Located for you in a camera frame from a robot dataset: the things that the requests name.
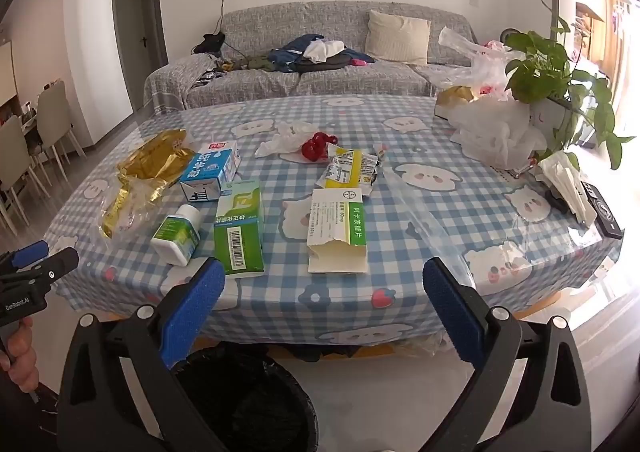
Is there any brown paper box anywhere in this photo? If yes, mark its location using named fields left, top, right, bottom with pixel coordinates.
left=432, top=86, right=478, bottom=120

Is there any black garment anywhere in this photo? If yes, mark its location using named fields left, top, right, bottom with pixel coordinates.
left=300, top=52, right=376, bottom=74

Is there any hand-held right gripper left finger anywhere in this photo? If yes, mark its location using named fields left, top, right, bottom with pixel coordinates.
left=57, top=257, right=226, bottom=452

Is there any clear plastic bag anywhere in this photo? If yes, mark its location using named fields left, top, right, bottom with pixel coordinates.
left=382, top=167, right=481, bottom=288

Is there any white medicine bottle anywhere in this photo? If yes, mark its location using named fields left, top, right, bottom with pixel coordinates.
left=150, top=204, right=202, bottom=267

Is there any white plastic bag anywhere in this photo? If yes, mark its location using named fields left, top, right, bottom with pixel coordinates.
left=447, top=97, right=548, bottom=168

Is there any green potted plant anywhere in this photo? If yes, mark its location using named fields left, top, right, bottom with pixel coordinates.
left=502, top=2, right=636, bottom=170

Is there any black trash bin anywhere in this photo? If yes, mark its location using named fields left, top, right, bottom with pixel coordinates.
left=172, top=347, right=319, bottom=452

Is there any white garment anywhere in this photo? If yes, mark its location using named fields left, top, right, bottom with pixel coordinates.
left=303, top=39, right=347, bottom=64

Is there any red plastic wrapper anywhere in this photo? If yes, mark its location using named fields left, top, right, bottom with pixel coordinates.
left=301, top=132, right=338, bottom=163

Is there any blue milk carton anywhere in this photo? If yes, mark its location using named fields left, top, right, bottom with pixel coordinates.
left=179, top=138, right=242, bottom=203

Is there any stack of white tissues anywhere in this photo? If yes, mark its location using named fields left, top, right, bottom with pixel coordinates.
left=537, top=152, right=598, bottom=225

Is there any person's left forearm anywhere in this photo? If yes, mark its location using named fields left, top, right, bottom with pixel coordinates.
left=0, top=374, right=61, bottom=452

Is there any cream pillow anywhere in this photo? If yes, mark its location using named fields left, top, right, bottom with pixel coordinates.
left=365, top=10, right=432, bottom=66

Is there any white dining chair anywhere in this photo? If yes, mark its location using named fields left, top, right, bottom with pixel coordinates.
left=0, top=116, right=40, bottom=235
left=36, top=80, right=87, bottom=183

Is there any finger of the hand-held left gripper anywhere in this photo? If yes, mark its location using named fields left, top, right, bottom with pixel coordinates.
left=0, top=240, right=51, bottom=276
left=0, top=247, right=80, bottom=284

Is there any white framed board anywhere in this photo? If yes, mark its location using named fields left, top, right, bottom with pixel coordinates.
left=0, top=41, right=21, bottom=108

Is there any white plant pot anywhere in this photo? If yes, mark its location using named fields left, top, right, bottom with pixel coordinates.
left=530, top=97, right=571, bottom=153

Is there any grey sofa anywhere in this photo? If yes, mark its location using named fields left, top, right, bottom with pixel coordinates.
left=144, top=1, right=481, bottom=115

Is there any yellow snack wrapper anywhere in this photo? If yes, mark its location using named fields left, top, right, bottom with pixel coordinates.
left=320, top=144, right=382, bottom=198

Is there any black charger cable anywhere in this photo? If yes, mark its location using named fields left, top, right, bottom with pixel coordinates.
left=190, top=0, right=261, bottom=64

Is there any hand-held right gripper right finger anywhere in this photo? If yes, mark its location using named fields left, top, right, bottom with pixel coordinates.
left=422, top=257, right=593, bottom=452

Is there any person's left hand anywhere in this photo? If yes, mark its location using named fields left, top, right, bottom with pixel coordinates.
left=0, top=327, right=39, bottom=390

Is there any crumpled white tissue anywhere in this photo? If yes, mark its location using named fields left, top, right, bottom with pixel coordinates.
left=255, top=121, right=321, bottom=159

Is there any gold snack bag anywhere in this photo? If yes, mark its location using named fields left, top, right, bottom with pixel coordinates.
left=100, top=128, right=197, bottom=240

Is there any white and green medicine box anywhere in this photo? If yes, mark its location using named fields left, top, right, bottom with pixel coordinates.
left=306, top=188, right=369, bottom=275

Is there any blue jacket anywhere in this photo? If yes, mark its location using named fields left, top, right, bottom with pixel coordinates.
left=268, top=33, right=326, bottom=74

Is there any black box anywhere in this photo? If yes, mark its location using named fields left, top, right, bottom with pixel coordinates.
left=585, top=184, right=625, bottom=239

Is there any grey door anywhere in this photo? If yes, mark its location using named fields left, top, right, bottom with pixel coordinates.
left=112, top=0, right=168, bottom=67

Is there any white printed packet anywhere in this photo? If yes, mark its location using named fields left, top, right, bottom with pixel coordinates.
left=487, top=162, right=536, bottom=180

